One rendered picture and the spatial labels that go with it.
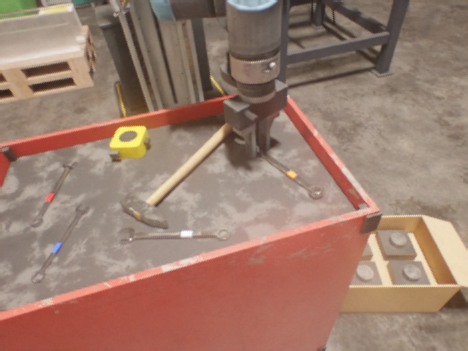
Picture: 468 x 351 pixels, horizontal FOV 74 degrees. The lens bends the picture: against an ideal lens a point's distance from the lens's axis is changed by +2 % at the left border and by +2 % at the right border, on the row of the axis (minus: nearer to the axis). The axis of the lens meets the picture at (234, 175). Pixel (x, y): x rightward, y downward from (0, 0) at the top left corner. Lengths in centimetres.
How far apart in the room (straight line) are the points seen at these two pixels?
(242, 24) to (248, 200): 31
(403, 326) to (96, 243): 126
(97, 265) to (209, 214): 21
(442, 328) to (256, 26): 139
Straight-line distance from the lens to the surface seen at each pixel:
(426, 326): 160
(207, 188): 65
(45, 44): 342
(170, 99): 200
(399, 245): 152
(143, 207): 62
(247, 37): 54
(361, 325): 151
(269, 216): 59
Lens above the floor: 138
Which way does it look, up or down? 45 degrees down
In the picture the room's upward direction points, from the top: 6 degrees counter-clockwise
